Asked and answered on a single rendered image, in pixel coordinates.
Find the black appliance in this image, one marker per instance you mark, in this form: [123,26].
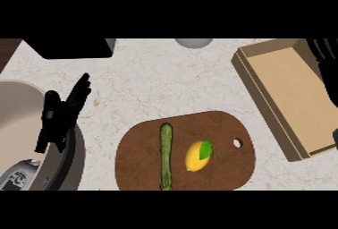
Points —
[70,47]

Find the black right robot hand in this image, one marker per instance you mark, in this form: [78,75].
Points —
[329,62]

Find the cardboard box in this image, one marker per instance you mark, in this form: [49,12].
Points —
[285,89]

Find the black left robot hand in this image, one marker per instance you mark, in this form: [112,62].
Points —
[59,119]

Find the green cucumber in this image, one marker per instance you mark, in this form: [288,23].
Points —
[166,155]

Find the brown wooden cutting board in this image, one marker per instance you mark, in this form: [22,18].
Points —
[140,161]

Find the yellow lemon with green leaf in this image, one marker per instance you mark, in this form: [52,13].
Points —
[195,161]

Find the grey round object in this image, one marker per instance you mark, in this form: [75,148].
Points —
[194,42]

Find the dark brown wooden panel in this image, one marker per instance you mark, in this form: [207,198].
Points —
[8,50]

